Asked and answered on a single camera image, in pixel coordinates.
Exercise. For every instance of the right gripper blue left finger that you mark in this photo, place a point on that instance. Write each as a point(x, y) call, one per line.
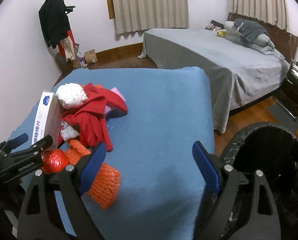
point(53, 206)

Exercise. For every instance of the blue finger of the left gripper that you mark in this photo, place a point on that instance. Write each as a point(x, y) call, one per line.
point(15, 165)
point(18, 139)

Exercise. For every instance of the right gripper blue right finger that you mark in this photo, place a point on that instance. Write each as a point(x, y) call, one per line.
point(235, 205)

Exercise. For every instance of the red plastic bag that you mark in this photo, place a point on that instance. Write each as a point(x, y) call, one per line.
point(54, 161)

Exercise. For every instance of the orange foam net sleeve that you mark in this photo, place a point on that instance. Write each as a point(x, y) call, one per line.
point(106, 185)

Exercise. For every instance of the white blue tissue box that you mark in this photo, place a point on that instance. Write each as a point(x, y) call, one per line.
point(47, 119)

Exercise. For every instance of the grey white sock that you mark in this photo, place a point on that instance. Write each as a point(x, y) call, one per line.
point(68, 132)

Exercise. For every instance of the red knit gloves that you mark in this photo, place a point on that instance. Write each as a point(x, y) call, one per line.
point(90, 118)

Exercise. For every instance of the white paper ball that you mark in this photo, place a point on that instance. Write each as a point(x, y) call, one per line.
point(71, 95)

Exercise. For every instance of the pink cloth item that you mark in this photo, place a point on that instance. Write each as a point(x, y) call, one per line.
point(115, 100)

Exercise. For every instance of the black lined trash bin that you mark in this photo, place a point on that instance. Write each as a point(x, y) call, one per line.
point(273, 149)

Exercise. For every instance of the grey floor mat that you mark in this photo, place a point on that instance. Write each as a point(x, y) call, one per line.
point(284, 117)

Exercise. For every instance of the striped laundry basket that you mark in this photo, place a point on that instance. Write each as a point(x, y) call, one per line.
point(67, 64)

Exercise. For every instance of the bed with grey sheet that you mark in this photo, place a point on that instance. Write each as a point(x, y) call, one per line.
point(238, 75)

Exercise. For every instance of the black metal chair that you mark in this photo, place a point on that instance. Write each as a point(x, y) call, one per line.
point(287, 94)

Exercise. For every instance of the brown paper bag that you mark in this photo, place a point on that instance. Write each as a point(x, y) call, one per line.
point(90, 56)

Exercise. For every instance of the red hanging garment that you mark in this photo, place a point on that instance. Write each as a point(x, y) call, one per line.
point(67, 46)

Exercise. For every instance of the grey folded quilt pile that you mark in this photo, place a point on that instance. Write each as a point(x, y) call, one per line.
point(262, 44)

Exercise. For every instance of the black hanging coat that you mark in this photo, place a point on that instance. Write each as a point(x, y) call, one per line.
point(49, 23)

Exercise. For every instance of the yellow plush toy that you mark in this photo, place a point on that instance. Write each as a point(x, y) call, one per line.
point(221, 33)

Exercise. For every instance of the wooden headboard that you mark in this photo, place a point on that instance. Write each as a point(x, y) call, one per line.
point(285, 42)

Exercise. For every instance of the dark grey blanket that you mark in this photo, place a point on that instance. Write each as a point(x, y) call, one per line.
point(249, 30)

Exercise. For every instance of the pink plush toy on bed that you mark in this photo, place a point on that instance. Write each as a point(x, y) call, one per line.
point(210, 26)

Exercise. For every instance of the right beige curtain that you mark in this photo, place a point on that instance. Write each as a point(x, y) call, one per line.
point(273, 12)

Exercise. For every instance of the beige curtain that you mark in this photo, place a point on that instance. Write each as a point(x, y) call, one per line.
point(138, 15)
point(273, 12)

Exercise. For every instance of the left beige curtain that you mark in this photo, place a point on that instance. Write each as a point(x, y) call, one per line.
point(138, 15)

